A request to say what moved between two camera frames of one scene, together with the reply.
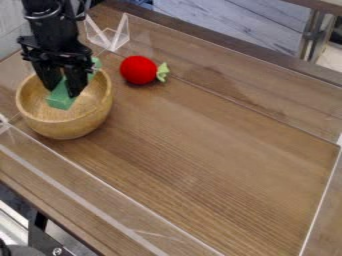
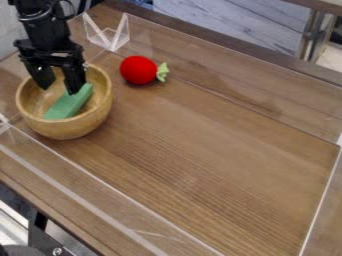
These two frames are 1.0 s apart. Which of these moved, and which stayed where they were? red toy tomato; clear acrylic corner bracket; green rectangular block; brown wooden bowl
Moved: green rectangular block
Stayed: clear acrylic corner bracket; brown wooden bowl; red toy tomato
